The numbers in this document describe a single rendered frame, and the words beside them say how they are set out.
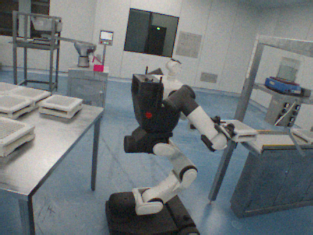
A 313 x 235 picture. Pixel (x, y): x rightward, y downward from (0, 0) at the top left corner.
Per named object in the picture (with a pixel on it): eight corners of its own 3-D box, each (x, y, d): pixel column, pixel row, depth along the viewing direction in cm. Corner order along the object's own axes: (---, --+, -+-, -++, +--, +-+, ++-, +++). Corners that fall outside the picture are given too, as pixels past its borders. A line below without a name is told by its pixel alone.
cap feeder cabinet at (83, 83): (65, 115, 355) (67, 68, 329) (70, 103, 406) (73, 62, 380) (103, 119, 371) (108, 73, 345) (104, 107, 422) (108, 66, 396)
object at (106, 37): (96, 67, 373) (100, 29, 352) (96, 66, 382) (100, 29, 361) (109, 68, 379) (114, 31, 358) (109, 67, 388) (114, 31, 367)
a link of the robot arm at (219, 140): (228, 140, 131) (232, 143, 112) (215, 151, 132) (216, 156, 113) (216, 126, 132) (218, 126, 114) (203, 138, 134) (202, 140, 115)
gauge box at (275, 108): (273, 126, 155) (282, 99, 148) (263, 120, 164) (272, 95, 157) (293, 126, 162) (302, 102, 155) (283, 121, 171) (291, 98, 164)
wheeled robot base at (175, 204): (112, 257, 144) (116, 223, 133) (101, 204, 189) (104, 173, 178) (193, 242, 167) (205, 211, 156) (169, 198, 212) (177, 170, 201)
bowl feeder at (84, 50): (70, 66, 344) (73, 43, 331) (73, 63, 376) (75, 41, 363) (101, 70, 356) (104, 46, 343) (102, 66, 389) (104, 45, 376)
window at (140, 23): (123, 50, 609) (129, 7, 569) (123, 50, 610) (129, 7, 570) (171, 57, 644) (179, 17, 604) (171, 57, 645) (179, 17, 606)
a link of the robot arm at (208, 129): (232, 138, 109) (202, 103, 111) (212, 154, 110) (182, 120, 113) (229, 136, 120) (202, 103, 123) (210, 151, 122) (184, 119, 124)
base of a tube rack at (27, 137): (-39, 145, 101) (-39, 140, 100) (1, 126, 124) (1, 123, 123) (3, 157, 98) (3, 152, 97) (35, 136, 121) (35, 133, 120)
